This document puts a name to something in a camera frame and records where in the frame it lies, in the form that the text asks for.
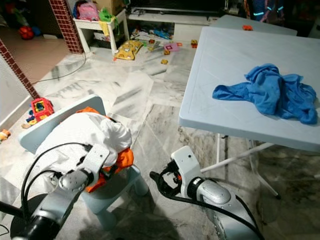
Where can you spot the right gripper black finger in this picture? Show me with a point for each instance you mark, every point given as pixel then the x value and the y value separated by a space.
pixel 161 181

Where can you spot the white shirt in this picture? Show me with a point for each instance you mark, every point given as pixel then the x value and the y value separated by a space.
pixel 80 132

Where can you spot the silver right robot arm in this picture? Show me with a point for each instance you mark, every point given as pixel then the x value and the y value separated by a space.
pixel 222 197

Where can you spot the orange garment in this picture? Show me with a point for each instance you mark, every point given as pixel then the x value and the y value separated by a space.
pixel 125 159

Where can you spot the large pale grey folding table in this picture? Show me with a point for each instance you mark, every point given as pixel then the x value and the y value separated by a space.
pixel 220 65

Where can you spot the pink toy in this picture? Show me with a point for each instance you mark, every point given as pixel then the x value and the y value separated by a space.
pixel 171 47

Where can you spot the pale blue child chair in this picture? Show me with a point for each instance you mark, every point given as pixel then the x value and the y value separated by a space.
pixel 40 135

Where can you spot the yellow toy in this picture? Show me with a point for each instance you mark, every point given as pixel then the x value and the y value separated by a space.
pixel 128 50

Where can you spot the black round stand base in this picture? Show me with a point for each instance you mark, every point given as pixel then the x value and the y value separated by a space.
pixel 10 207

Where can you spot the red toy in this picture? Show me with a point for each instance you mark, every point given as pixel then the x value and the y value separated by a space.
pixel 42 109

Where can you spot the white television bench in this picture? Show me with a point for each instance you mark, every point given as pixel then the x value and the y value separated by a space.
pixel 175 19

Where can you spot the small orange block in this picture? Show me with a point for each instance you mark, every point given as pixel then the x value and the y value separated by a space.
pixel 247 27

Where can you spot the black television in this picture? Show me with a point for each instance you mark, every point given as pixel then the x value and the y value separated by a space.
pixel 175 4

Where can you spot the green toy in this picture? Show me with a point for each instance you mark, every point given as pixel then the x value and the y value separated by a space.
pixel 106 15

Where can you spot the white side table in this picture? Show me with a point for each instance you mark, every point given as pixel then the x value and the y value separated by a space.
pixel 87 24

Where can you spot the small pale grey table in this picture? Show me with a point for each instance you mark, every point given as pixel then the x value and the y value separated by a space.
pixel 275 25

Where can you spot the cardboard box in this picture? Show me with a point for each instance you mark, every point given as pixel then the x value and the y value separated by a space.
pixel 110 4

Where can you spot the red brick pattern pillar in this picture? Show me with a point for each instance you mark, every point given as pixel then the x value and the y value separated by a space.
pixel 66 25

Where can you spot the pink bag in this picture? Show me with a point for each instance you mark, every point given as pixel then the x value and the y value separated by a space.
pixel 87 11

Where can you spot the dark blue backpack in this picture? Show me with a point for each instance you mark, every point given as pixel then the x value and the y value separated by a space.
pixel 265 10

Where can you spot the red ball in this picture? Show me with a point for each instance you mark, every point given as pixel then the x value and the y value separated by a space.
pixel 26 33

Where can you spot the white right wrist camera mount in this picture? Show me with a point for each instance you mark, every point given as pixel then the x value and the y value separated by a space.
pixel 185 165

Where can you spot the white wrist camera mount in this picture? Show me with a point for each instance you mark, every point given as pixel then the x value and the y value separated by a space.
pixel 95 157
pixel 185 165

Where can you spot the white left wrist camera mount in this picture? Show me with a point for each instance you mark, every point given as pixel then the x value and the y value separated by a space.
pixel 95 157

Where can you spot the red brick pattern wall trim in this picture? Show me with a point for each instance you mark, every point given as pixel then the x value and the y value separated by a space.
pixel 20 70

